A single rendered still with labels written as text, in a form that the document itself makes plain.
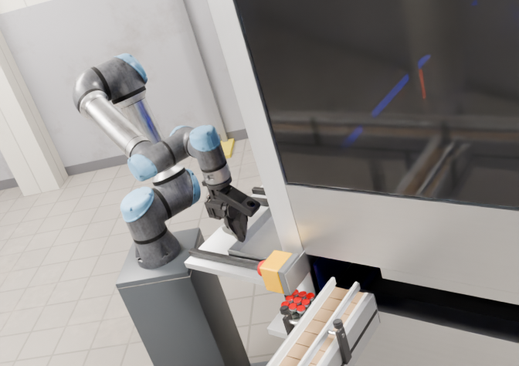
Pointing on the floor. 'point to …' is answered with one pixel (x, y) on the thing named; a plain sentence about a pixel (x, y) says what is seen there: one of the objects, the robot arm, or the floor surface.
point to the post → (256, 116)
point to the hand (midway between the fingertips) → (243, 238)
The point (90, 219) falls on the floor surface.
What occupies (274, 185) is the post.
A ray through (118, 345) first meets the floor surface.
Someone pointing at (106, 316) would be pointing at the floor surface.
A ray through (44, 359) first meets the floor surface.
